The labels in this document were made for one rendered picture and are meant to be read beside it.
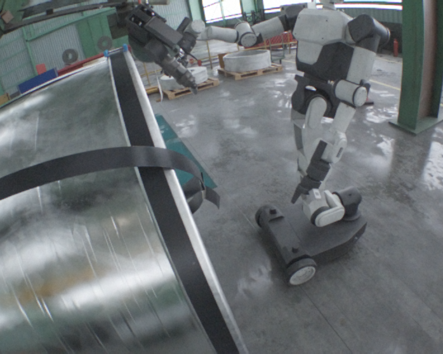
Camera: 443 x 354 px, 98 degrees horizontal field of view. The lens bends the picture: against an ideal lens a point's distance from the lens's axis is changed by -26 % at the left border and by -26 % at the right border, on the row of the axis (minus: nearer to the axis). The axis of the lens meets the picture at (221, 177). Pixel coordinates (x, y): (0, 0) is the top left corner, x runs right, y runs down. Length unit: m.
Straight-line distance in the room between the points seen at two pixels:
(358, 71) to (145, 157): 0.88
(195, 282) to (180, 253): 0.04
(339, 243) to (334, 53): 1.05
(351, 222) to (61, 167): 1.64
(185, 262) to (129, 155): 0.15
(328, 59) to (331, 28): 0.13
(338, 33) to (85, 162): 0.99
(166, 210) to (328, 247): 1.33
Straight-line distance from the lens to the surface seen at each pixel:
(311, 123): 1.17
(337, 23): 1.10
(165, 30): 0.84
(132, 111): 0.40
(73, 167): 0.31
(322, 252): 1.56
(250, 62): 6.38
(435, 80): 4.19
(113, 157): 0.32
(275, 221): 1.68
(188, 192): 0.49
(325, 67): 1.12
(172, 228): 0.33
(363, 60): 1.05
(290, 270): 1.46
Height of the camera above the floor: 1.38
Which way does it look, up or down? 33 degrees down
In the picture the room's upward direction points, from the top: 11 degrees counter-clockwise
